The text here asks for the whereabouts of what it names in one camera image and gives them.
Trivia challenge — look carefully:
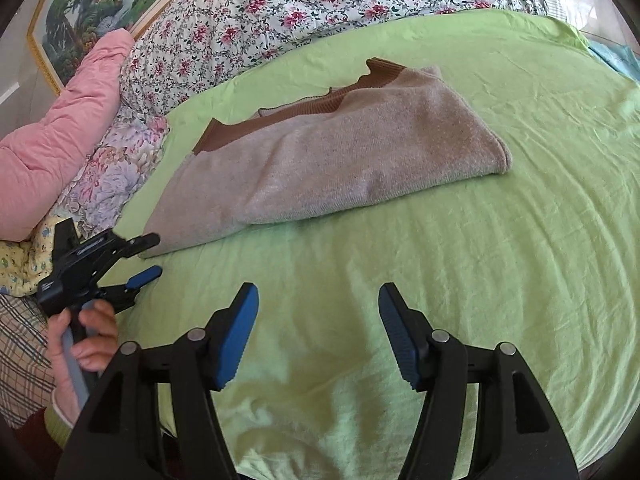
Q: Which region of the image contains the person's left forearm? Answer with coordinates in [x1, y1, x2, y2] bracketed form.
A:
[10, 395, 77, 480]

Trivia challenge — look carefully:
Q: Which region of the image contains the plaid cloth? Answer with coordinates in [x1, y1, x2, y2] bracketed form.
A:
[0, 292, 58, 428]

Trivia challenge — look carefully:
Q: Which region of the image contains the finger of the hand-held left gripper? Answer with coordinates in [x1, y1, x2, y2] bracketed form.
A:
[97, 266, 163, 311]
[110, 232, 161, 261]

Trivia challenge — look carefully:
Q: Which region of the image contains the green bed sheet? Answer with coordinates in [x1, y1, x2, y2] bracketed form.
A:
[112, 8, 640, 480]

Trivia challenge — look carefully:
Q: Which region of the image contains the person's left hand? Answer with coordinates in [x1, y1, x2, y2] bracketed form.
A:
[47, 300, 121, 428]

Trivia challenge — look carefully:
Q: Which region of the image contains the pastel floral pillow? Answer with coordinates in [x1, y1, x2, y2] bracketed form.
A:
[50, 114, 171, 241]

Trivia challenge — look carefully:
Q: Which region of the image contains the yellow patterned pillow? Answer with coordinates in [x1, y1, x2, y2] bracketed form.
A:
[0, 215, 61, 296]

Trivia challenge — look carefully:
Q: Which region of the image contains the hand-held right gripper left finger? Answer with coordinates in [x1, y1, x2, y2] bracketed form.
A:
[55, 282, 261, 480]

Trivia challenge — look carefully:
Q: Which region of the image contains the pink quilted pillow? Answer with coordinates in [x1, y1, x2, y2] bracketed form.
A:
[0, 29, 136, 242]

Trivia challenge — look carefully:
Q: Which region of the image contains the beige knit sweater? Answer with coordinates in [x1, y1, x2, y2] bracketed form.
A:
[137, 57, 514, 260]

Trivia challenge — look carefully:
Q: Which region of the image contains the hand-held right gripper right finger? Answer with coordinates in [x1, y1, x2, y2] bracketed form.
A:
[377, 282, 581, 480]

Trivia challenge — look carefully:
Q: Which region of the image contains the light blue cloth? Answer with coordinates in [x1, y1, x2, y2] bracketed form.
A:
[587, 42, 640, 83]

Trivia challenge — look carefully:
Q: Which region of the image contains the red floral quilt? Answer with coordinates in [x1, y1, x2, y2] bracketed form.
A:
[120, 0, 548, 118]

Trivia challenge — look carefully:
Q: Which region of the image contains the framed landscape painting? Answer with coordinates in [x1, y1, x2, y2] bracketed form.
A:
[26, 0, 223, 96]

